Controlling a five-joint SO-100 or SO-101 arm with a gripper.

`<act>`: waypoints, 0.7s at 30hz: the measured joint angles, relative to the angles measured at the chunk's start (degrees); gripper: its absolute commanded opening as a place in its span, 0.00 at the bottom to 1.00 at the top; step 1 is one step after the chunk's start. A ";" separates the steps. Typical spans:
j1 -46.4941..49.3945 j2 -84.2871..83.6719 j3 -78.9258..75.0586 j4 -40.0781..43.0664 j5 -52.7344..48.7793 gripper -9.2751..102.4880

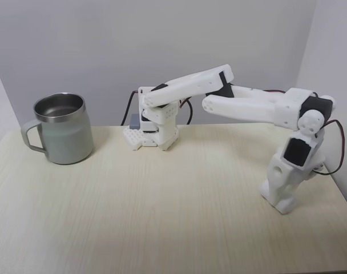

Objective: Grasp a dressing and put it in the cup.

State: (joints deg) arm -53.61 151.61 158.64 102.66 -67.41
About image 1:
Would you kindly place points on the green steel-lined mug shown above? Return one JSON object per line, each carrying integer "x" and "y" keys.
{"x": 68, "y": 140}

